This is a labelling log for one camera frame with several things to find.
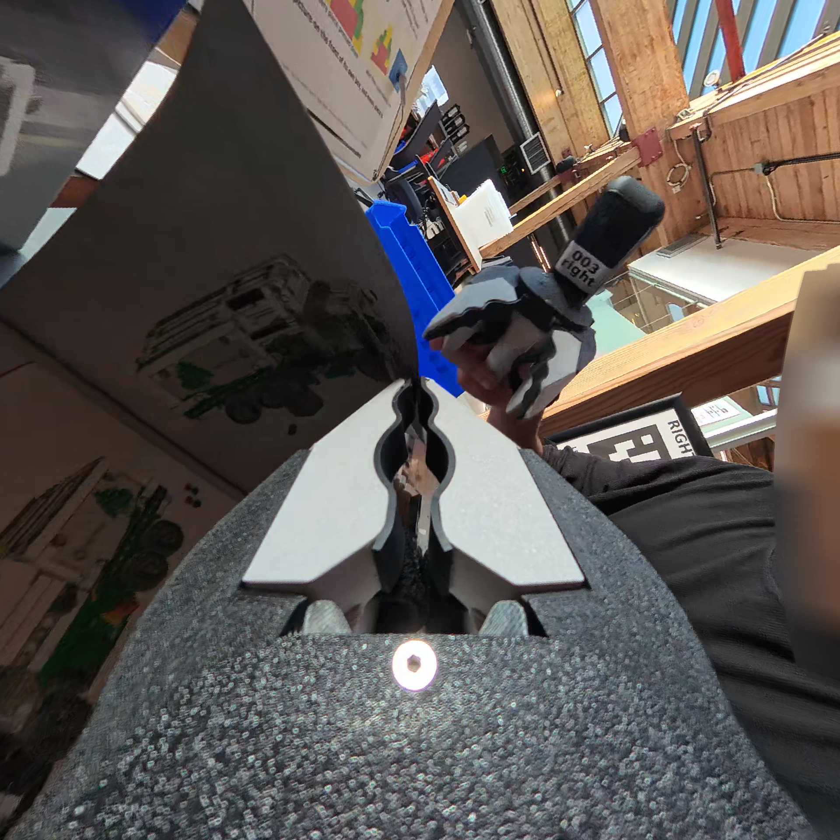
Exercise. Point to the lego instruction booklet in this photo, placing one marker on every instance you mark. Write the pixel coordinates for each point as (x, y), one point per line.
(229, 229)

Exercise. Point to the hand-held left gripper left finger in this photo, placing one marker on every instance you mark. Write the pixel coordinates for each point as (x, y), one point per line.
(321, 518)

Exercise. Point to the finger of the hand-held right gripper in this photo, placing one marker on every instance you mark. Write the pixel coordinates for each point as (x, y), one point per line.
(564, 361)
(472, 302)

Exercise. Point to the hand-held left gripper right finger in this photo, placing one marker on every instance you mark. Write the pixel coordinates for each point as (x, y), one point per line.
(505, 518)

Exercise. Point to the blue plastic bin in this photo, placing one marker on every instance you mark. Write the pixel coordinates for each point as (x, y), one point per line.
(420, 282)

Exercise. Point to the wooden partition panel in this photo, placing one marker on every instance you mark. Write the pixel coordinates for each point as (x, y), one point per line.
(709, 328)

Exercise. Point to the white storage box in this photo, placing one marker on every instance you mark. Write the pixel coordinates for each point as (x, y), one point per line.
(487, 210)

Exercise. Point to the framed tag sign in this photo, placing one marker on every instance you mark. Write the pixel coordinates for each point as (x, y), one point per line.
(630, 439)

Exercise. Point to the wooden board with instruction sheet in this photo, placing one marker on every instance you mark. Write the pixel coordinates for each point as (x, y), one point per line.
(341, 65)

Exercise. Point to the person's right hand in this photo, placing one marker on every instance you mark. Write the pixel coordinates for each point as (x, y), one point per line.
(485, 380)

